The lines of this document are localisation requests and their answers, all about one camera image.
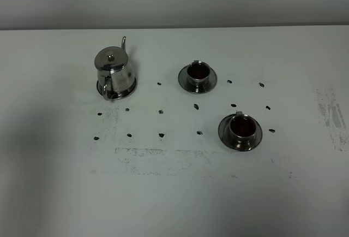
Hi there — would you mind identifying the stainless steel teapot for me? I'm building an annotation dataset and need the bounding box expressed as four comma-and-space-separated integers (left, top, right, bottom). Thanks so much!
94, 37, 136, 99

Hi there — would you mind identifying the round steel teapot saucer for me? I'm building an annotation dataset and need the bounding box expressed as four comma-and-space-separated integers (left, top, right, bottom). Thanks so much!
105, 79, 137, 100

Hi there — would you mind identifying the far steel saucer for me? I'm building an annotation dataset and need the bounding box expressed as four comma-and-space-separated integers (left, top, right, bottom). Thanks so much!
178, 64, 218, 94

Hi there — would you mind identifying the far steel teacup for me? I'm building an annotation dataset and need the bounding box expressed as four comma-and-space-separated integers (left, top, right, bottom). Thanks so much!
186, 60, 210, 87

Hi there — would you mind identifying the steel teacup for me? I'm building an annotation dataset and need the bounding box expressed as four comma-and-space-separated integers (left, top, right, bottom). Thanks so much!
186, 60, 210, 87
228, 111, 257, 139

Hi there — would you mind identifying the near steel saucer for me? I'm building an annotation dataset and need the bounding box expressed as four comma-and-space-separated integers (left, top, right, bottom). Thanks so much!
218, 114, 263, 152

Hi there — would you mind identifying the near steel teacup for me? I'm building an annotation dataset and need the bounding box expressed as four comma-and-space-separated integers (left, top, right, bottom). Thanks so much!
228, 111, 257, 139

